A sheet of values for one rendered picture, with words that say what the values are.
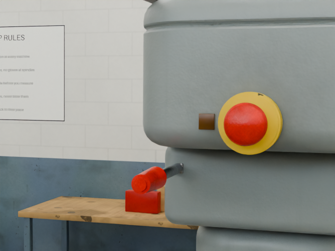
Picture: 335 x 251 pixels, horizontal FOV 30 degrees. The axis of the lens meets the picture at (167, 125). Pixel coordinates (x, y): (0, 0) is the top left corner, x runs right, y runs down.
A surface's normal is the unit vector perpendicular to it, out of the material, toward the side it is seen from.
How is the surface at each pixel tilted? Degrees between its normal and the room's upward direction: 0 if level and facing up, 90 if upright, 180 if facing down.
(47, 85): 90
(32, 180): 90
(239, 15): 90
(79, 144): 90
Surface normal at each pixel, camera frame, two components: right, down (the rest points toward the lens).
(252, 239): -0.25, -0.34
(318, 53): -0.28, 0.05
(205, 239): -0.82, -0.11
